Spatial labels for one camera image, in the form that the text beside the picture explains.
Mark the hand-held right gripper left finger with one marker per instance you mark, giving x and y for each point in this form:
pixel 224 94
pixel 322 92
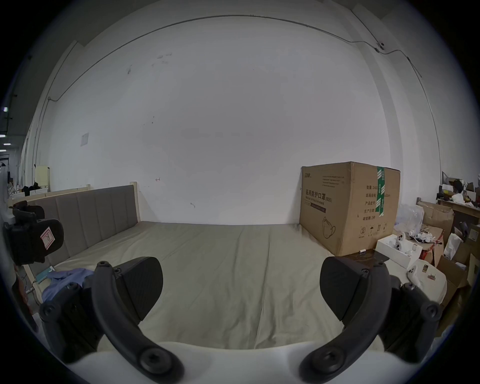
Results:
pixel 112 300

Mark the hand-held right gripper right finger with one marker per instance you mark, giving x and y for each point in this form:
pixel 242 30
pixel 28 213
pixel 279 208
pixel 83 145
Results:
pixel 369 300

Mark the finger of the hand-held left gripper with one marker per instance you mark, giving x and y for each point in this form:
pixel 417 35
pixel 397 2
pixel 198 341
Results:
pixel 26 243
pixel 28 210

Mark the black flat plate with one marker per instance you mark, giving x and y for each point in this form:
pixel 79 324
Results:
pixel 369 258

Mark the blue garment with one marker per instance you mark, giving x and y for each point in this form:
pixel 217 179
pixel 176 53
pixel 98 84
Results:
pixel 65 279

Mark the white hand controller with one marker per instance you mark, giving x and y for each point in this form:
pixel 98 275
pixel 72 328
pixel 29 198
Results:
pixel 413 273

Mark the white open box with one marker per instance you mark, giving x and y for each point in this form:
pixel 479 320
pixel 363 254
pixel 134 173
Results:
pixel 390 245

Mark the grey padded headboard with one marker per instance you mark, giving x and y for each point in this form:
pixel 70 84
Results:
pixel 93 217

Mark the white round container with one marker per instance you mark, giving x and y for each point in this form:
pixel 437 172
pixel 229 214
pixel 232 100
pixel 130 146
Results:
pixel 435 283

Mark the clear plastic bag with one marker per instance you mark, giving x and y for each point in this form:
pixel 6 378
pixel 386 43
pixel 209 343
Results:
pixel 410 217

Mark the pile of cardboard cartons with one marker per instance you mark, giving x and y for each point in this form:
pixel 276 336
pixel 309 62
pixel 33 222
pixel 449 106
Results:
pixel 455 258

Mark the large brown cardboard carton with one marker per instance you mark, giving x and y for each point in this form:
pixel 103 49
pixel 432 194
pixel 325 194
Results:
pixel 339 202

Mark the bed with beige sheet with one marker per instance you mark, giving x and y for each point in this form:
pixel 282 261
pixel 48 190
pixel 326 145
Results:
pixel 232 270

